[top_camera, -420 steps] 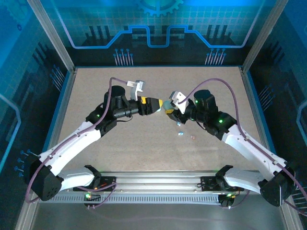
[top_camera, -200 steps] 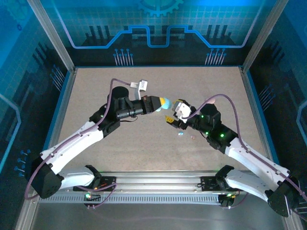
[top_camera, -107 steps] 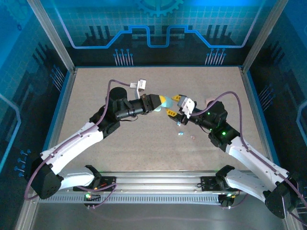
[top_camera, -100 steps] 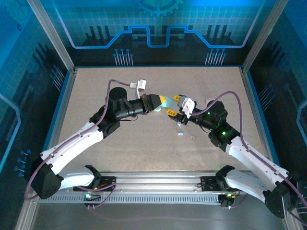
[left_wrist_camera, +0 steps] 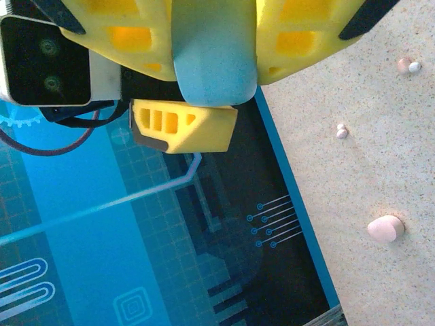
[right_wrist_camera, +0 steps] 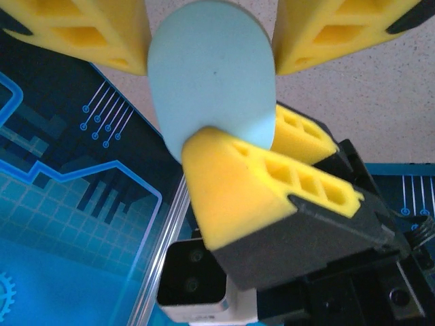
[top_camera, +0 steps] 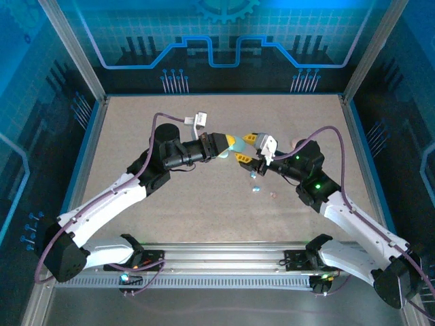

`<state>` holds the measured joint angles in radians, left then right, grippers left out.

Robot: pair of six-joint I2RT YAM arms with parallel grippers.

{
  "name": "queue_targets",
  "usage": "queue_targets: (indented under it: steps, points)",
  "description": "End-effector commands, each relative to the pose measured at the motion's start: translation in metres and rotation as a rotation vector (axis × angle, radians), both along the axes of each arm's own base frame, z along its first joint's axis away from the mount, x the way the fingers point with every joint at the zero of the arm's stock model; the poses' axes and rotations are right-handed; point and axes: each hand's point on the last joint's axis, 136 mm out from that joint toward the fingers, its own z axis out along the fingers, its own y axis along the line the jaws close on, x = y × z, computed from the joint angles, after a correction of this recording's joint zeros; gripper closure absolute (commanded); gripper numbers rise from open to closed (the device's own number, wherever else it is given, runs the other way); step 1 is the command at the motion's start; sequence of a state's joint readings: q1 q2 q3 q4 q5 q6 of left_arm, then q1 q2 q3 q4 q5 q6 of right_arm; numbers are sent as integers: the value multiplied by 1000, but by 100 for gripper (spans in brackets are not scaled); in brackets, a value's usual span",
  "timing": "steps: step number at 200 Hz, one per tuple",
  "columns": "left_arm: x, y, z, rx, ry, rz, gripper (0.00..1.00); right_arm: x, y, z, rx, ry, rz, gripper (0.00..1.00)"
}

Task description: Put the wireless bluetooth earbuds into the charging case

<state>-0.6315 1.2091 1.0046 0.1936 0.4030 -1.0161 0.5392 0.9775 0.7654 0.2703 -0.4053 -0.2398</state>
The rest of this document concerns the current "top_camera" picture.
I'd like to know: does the blue table edge strip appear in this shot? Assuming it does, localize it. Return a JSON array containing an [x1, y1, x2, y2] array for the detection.
[[348, 100, 400, 247], [56, 100, 102, 227]]

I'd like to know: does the thin black left gripper wire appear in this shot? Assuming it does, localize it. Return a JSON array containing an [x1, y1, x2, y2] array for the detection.
[[171, 162, 197, 174]]

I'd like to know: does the aluminium frame post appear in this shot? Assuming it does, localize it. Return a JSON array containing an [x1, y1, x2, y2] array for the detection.
[[342, 0, 407, 103], [37, 0, 109, 103]]

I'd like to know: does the aluminium side rail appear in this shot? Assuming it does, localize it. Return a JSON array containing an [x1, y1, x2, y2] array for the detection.
[[20, 96, 109, 326], [339, 94, 430, 326]]

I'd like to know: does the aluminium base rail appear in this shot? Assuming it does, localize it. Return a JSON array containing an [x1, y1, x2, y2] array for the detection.
[[141, 241, 317, 272]]

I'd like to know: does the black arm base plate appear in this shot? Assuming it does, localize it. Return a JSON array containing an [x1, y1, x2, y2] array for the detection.
[[283, 249, 341, 272], [103, 249, 167, 272]]

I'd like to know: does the grey slotted cable duct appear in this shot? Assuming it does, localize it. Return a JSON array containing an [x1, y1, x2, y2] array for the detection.
[[67, 273, 319, 290]]

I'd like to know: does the blue earbud charging case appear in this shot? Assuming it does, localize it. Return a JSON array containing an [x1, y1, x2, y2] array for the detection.
[[216, 137, 248, 160]]

